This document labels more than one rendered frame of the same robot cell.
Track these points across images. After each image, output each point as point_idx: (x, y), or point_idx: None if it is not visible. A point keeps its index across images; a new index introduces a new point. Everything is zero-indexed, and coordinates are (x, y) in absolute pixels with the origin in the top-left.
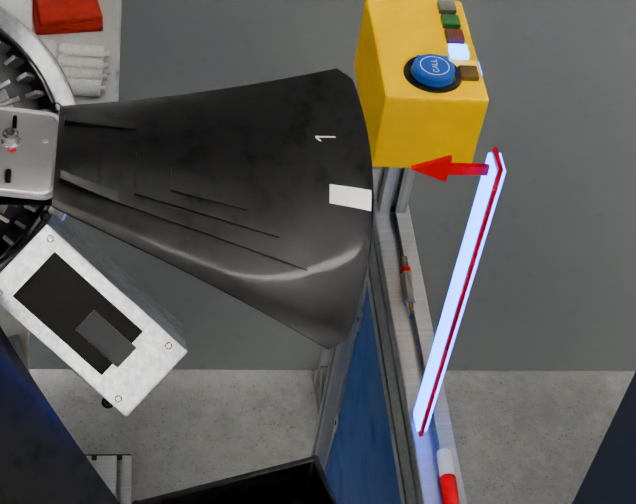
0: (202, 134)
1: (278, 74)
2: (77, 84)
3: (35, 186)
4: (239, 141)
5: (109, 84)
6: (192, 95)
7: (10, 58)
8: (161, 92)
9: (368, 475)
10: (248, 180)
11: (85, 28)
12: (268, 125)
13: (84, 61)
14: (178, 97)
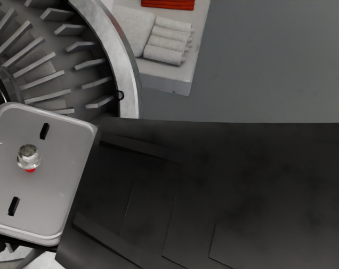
0: (260, 181)
1: (323, 60)
2: (163, 53)
3: (42, 226)
4: (304, 197)
5: (189, 55)
6: (257, 126)
7: (72, 45)
8: (231, 59)
9: None
10: (308, 255)
11: (179, 6)
12: None
13: (172, 34)
14: (240, 126)
